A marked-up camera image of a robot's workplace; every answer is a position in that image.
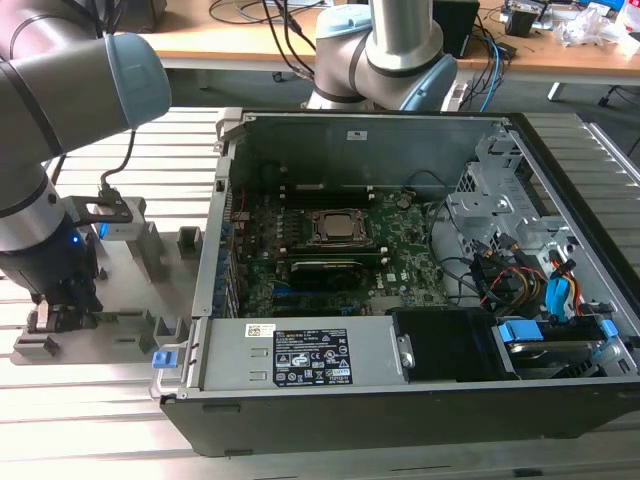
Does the black camera cable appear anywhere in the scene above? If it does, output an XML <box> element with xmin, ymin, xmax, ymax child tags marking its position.
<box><xmin>97</xmin><ymin>128</ymin><xmax>138</xmax><ymax>201</ymax></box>

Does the clear plastic bag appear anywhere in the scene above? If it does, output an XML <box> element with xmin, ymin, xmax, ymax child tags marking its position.
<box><xmin>552</xmin><ymin>2</ymin><xmax>629</xmax><ymax>50</ymax></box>

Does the grey power supply with label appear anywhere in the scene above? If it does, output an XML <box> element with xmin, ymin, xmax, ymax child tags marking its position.
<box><xmin>198</xmin><ymin>315</ymin><xmax>412</xmax><ymax>392</ymax></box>

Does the metal drive cage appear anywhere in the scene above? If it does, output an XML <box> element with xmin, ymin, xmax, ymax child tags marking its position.
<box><xmin>444</xmin><ymin>132</ymin><xmax>581</xmax><ymax>261</ymax></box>

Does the silver CPU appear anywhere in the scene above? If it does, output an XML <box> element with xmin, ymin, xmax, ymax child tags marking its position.
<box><xmin>318</xmin><ymin>211</ymin><xmax>353</xmax><ymax>237</ymax></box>

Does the CPU socket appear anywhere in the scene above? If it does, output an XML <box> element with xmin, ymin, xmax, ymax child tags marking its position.
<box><xmin>305</xmin><ymin>205</ymin><xmax>375</xmax><ymax>247</ymax></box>

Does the grey parts rack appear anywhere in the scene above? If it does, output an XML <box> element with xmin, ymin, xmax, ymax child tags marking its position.
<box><xmin>9</xmin><ymin>196</ymin><xmax>207</xmax><ymax>367</ymax></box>

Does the tall black box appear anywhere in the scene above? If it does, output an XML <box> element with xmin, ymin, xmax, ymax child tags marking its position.
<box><xmin>432</xmin><ymin>0</ymin><xmax>481</xmax><ymax>58</ymax></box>

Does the green RAM stick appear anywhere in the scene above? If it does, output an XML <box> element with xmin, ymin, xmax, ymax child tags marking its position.
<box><xmin>282</xmin><ymin>182</ymin><xmax>374</xmax><ymax>195</ymax></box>
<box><xmin>94</xmin><ymin>311</ymin><xmax>147</xmax><ymax>323</ymax></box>

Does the wooden desk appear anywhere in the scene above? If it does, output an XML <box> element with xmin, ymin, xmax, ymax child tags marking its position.
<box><xmin>142</xmin><ymin>9</ymin><xmax>640</xmax><ymax>104</ymax></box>

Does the blue flat wire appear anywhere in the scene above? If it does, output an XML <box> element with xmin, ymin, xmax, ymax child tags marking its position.
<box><xmin>546</xmin><ymin>252</ymin><xmax>579</xmax><ymax>324</ymax></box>

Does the black open PC case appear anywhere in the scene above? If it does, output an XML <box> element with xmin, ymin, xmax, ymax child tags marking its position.
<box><xmin>158</xmin><ymin>107</ymin><xmax>640</xmax><ymax>459</ymax></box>

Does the hard disk in blue carrier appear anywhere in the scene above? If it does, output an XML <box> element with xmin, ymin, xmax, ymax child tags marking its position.
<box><xmin>492</xmin><ymin>314</ymin><xmax>619</xmax><ymax>381</ymax></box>

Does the black plastic shroud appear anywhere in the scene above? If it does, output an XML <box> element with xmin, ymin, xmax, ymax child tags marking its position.
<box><xmin>388</xmin><ymin>308</ymin><xmax>519</xmax><ymax>384</ymax></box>

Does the red and yellow wire bundle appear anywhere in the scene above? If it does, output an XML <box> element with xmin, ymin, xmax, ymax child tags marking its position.
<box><xmin>477</xmin><ymin>264</ymin><xmax>549</xmax><ymax>309</ymax></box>

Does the white power strip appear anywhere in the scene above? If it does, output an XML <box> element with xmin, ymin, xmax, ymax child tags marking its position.
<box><xmin>441</xmin><ymin>81</ymin><xmax>470</xmax><ymax>112</ymax></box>

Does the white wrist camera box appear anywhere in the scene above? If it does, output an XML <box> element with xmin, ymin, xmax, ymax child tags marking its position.
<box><xmin>69</xmin><ymin>194</ymin><xmax>147</xmax><ymax>242</ymax></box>

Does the small black box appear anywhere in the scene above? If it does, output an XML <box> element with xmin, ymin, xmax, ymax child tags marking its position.
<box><xmin>503</xmin><ymin>7</ymin><xmax>544</xmax><ymax>37</ymax></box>

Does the green motherboard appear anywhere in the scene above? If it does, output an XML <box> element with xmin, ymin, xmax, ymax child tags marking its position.
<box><xmin>227</xmin><ymin>184</ymin><xmax>451</xmax><ymax>319</ymax></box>

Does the black graphics card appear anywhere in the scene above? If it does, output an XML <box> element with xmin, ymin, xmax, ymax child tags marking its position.
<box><xmin>288</xmin><ymin>257</ymin><xmax>365</xmax><ymax>292</ymax></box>

